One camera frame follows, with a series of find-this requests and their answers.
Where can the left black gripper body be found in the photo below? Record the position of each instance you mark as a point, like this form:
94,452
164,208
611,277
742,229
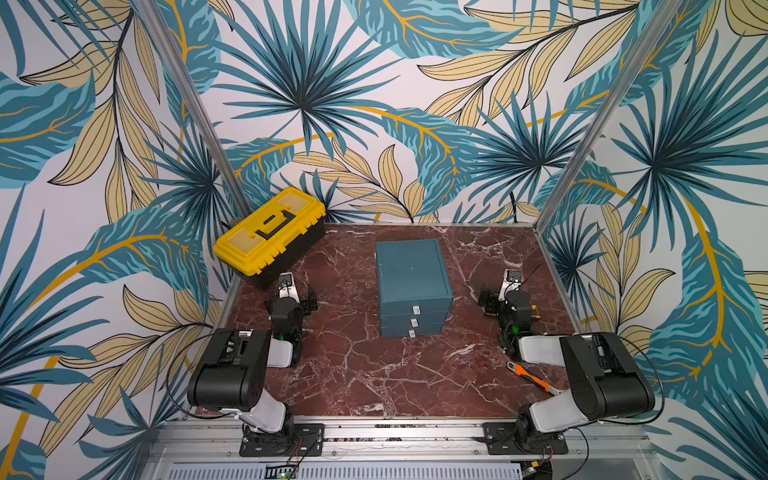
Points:
307,304

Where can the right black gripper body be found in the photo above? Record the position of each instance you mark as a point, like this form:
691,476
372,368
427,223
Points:
490,301

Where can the teal drawer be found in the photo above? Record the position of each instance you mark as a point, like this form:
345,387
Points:
416,307
425,321
409,331

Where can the teal top drawer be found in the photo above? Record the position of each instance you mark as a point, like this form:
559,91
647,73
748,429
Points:
416,307

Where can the teal drawer cabinet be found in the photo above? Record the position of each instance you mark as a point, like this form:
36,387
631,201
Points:
412,269

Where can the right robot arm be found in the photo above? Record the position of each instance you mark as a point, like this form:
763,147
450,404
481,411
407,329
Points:
589,378

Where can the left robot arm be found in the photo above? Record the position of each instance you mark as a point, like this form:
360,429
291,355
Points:
230,376

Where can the teal bottom drawer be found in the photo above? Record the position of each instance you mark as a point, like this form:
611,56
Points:
409,331

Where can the orange adjustable wrench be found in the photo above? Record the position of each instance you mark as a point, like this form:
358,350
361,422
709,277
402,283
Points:
550,388

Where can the yellow black toolbox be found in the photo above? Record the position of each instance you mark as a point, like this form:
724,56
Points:
272,239

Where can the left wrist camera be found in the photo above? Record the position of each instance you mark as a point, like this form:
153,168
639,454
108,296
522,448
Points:
287,286

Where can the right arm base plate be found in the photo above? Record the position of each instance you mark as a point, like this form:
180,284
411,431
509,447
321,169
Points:
515,438

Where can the left aluminium corner post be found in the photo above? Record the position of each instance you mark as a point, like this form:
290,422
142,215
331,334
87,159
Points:
164,42

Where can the aluminium corner post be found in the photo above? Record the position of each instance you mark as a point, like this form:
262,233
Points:
636,61
164,42

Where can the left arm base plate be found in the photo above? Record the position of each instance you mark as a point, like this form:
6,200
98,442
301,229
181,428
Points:
299,440

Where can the aluminium front rail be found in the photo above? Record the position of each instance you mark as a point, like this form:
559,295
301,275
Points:
398,448

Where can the right aluminium corner post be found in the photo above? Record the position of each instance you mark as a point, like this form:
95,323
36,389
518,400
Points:
636,61

